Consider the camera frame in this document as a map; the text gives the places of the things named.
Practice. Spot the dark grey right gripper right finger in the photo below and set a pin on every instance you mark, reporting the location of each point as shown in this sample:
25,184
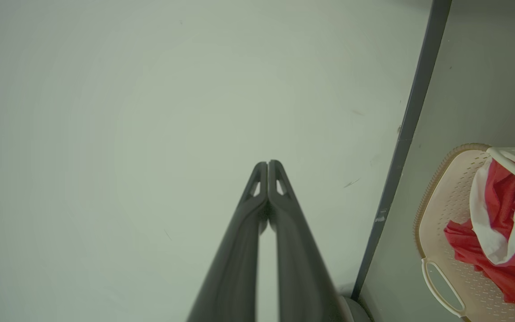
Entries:
302,277

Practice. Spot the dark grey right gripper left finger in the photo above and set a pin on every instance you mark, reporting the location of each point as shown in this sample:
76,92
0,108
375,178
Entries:
235,268

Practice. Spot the red shirt with white stripe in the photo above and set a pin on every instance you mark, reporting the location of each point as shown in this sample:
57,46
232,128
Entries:
465,250

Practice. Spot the red shirt with care label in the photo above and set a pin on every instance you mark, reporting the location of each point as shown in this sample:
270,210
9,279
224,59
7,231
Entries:
501,197

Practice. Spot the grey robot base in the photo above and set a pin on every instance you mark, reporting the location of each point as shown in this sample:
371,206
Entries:
353,311

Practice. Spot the cream perforated laundry basket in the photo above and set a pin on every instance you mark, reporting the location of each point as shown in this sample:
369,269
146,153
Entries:
445,201

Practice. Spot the black baseboard strip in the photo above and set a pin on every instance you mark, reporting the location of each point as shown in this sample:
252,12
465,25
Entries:
411,112

